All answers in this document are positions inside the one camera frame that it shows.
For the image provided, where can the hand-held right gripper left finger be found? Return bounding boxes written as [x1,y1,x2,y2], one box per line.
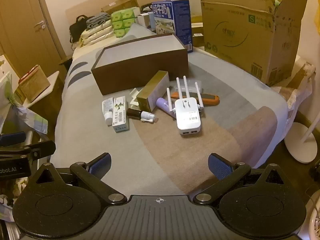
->
[29,152,128,205]

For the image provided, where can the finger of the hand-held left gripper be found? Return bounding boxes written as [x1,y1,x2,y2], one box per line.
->
[0,132,27,146]
[0,141,56,161]

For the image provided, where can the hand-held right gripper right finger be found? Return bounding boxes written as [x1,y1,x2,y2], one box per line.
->
[193,152,292,205]

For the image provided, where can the white and green carton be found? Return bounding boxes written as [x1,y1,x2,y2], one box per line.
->
[112,95,129,133]

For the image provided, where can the white wifi extender with antennas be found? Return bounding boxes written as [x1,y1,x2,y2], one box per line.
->
[167,75,203,136]

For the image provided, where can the white squeeze tube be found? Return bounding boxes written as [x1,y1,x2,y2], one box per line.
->
[102,99,114,126]

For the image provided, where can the small dark bottle white cap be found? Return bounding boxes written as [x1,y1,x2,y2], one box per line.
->
[127,108,156,123]

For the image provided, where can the orange and grey utility knife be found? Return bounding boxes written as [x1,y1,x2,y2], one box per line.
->
[171,91,220,105]

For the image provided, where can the purple plastic bottle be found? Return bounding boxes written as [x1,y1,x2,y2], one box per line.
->
[156,97,177,118]

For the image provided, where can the clear plastic case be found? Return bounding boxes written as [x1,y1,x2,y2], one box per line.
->
[186,79,203,93]

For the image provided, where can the gold rectangular box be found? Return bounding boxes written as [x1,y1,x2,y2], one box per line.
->
[136,70,170,112]

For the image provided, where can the brown cardboard box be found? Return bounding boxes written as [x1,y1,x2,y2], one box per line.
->
[91,33,189,96]
[101,0,139,15]

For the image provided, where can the checked cloth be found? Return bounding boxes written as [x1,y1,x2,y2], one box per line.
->
[0,72,48,135]

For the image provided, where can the brown woven bag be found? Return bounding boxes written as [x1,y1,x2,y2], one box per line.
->
[18,65,50,103]

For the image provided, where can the white plastic panel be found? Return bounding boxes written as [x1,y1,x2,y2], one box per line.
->
[0,55,13,120]

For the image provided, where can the white side table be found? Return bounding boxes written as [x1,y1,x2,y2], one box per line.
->
[22,71,60,108]

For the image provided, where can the wooden door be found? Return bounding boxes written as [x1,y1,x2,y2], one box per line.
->
[0,0,67,78]

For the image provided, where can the torn cardboard sheet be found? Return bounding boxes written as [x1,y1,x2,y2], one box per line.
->
[285,62,315,90]

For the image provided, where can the black bag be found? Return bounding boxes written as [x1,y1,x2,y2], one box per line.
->
[69,15,94,43]

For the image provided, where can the stack of cream packets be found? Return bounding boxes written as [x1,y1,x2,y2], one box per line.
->
[79,20,115,47]

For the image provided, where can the large tan cardboard box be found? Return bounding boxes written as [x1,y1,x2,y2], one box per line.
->
[199,0,308,87]

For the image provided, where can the yellow boxes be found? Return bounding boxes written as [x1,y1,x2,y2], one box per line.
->
[191,15,204,48]

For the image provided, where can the folded grey towel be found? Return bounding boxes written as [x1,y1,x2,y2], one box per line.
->
[86,12,111,29]

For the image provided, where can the stack of green tissue packs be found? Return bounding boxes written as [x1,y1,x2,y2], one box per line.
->
[111,9,138,38]

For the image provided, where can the small white box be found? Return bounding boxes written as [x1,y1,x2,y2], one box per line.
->
[137,11,157,30]

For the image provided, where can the blue milk carton case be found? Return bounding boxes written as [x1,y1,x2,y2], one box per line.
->
[151,0,194,53]

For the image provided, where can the flat brown cardboard box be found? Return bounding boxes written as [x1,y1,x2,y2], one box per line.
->
[101,0,139,15]

